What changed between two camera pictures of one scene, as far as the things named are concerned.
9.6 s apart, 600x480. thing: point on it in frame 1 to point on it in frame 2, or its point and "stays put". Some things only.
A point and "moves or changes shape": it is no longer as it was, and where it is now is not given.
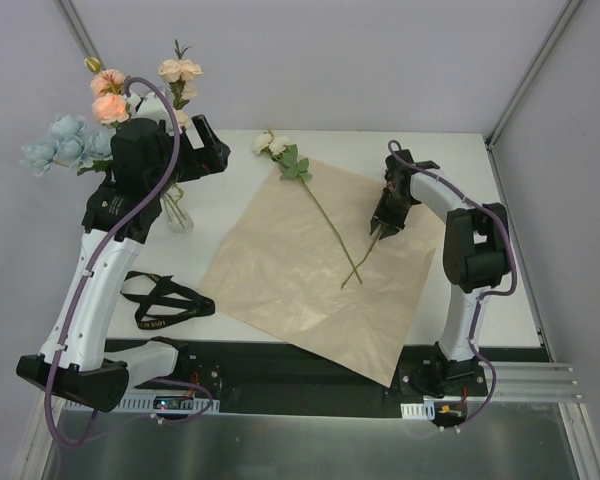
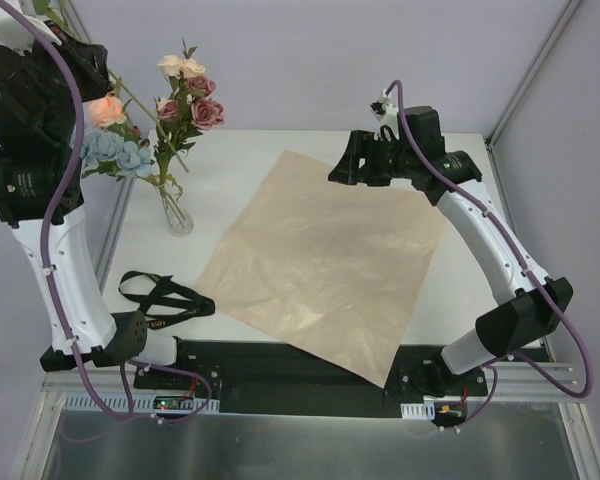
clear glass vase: [177, 214] stays put
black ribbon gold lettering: [205, 304] stays put
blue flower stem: [70, 144] moves or changes shape
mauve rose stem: [364, 258] to [176, 121]
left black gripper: [212, 148] to [87, 55]
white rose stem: [281, 149] to [113, 76]
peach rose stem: [109, 104] stays put
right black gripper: [390, 214] to [366, 157]
